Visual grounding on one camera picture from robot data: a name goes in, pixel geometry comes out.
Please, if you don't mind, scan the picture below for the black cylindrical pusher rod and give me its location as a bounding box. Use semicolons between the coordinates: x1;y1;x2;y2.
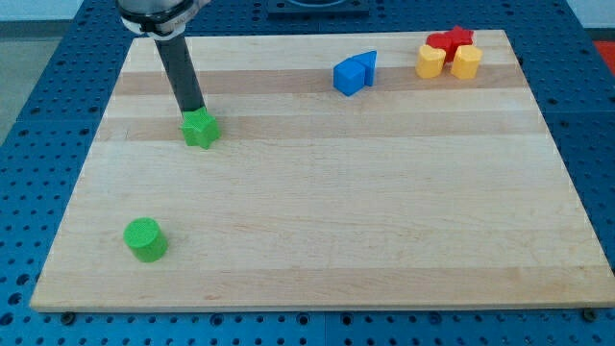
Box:
155;34;205;111

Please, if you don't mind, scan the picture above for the green star block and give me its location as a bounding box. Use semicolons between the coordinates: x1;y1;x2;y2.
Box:
180;107;220;149

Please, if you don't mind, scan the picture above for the red star block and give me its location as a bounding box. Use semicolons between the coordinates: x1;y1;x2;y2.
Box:
445;25;474;55

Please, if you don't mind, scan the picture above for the blue cube block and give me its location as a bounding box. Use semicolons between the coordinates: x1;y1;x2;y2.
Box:
333;60;366;96

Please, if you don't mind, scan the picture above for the green cylinder block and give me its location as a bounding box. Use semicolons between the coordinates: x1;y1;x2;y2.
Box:
123;217;168;262

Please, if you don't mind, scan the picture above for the blue triangle block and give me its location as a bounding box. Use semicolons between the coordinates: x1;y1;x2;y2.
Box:
351;50;378;87

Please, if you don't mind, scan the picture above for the yellow heart block left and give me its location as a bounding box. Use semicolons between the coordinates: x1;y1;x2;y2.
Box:
415;44;446;79

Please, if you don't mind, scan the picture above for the yellow heart block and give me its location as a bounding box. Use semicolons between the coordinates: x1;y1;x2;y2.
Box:
415;44;446;79
451;45;483;80

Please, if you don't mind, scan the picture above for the red heart block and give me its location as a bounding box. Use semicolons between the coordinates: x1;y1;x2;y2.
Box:
426;33;455;62

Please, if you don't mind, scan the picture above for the yellow heart block right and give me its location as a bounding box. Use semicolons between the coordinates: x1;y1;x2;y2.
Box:
451;45;483;80

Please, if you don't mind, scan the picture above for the wooden board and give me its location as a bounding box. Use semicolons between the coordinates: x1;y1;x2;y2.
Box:
31;30;614;312

